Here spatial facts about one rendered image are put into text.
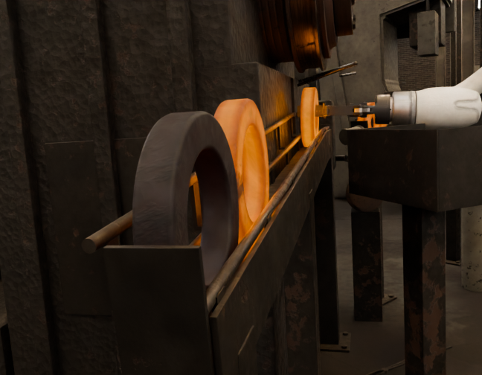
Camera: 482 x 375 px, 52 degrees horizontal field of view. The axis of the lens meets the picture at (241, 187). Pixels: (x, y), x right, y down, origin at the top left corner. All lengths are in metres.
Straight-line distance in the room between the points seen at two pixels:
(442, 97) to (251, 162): 0.72
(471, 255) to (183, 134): 1.90
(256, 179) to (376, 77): 3.53
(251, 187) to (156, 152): 0.32
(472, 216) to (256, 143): 1.59
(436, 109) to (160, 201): 1.01
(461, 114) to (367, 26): 2.98
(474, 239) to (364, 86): 2.27
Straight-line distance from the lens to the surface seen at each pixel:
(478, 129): 0.93
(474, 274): 2.23
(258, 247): 0.50
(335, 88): 4.23
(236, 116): 0.56
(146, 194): 0.36
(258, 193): 0.67
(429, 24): 3.93
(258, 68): 1.05
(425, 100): 1.29
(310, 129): 1.27
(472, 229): 2.18
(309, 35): 1.36
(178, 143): 0.38
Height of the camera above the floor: 0.76
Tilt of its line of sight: 8 degrees down
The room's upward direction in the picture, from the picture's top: 4 degrees counter-clockwise
